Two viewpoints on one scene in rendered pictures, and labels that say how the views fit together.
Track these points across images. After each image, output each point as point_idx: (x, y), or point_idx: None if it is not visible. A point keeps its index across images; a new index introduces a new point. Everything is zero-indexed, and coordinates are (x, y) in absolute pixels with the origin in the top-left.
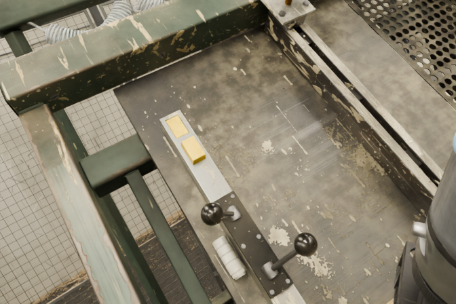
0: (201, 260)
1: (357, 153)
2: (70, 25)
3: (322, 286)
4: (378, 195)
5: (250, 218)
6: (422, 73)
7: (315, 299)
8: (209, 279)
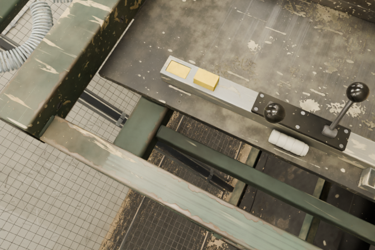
0: (186, 179)
1: (321, 12)
2: None
3: (364, 121)
4: (355, 34)
5: (287, 104)
6: None
7: (365, 133)
8: (202, 188)
